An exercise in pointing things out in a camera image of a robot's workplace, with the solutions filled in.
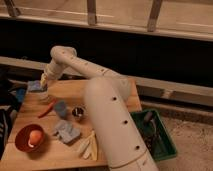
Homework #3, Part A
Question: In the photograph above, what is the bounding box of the white paper cup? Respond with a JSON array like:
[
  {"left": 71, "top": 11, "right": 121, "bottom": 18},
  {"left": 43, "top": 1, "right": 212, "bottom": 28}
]
[{"left": 39, "top": 91, "right": 51, "bottom": 102}]

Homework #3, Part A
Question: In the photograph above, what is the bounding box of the dark utensil in tray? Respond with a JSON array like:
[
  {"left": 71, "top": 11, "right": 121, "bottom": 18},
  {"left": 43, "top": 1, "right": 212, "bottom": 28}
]
[{"left": 143, "top": 112, "right": 157, "bottom": 131}]

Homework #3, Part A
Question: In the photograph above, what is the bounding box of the blue plastic cup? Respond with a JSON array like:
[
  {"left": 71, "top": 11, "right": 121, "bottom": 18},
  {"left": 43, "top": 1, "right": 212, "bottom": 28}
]
[{"left": 53, "top": 101, "right": 67, "bottom": 118}]

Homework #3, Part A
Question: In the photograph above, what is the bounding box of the blue sponge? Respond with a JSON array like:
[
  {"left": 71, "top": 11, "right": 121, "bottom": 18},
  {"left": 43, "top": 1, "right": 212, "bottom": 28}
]
[{"left": 27, "top": 80, "right": 43, "bottom": 92}]

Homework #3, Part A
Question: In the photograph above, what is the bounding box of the red bowl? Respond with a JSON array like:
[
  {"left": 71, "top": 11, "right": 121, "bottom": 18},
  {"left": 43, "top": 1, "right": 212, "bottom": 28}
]
[{"left": 15, "top": 124, "right": 45, "bottom": 153}]

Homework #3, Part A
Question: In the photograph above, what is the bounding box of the orange fruit in bowl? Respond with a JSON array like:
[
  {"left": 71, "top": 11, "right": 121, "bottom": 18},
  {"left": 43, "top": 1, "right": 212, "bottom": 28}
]
[{"left": 28, "top": 130, "right": 43, "bottom": 148}]

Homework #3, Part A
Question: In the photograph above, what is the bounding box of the green plastic tray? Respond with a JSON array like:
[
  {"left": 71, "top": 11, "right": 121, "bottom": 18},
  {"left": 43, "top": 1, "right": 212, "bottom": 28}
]
[{"left": 131, "top": 109, "right": 177, "bottom": 161}]

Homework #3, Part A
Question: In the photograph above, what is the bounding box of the small metal cup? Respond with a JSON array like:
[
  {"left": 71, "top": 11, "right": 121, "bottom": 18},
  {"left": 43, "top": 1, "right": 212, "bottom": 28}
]
[{"left": 72, "top": 107, "right": 84, "bottom": 121}]

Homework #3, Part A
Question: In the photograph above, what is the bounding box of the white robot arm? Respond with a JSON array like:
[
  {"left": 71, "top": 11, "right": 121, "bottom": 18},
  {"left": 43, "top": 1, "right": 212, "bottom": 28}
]
[{"left": 41, "top": 46, "right": 159, "bottom": 171}]

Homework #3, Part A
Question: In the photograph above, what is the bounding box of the grey blue cloth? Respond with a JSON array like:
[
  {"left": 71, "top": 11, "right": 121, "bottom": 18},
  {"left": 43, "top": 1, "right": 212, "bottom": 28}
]
[{"left": 53, "top": 120, "right": 81, "bottom": 144}]

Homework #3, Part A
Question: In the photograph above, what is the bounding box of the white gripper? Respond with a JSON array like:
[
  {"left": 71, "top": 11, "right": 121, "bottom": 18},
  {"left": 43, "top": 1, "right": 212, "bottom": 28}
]
[{"left": 40, "top": 61, "right": 65, "bottom": 91}]

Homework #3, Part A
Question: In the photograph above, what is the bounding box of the red chili pepper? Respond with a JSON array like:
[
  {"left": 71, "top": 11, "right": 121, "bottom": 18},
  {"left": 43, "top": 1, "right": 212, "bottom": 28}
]
[{"left": 38, "top": 99, "right": 57, "bottom": 118}]

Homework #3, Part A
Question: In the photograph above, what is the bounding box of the blue object at table edge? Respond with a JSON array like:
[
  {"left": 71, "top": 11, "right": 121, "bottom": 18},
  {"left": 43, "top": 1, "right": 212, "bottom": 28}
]
[{"left": 16, "top": 88, "right": 26, "bottom": 102}]

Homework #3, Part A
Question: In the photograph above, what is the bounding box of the dark grape bunch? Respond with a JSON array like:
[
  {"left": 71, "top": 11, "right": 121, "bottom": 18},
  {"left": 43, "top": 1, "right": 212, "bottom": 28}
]
[{"left": 143, "top": 135, "right": 155, "bottom": 154}]

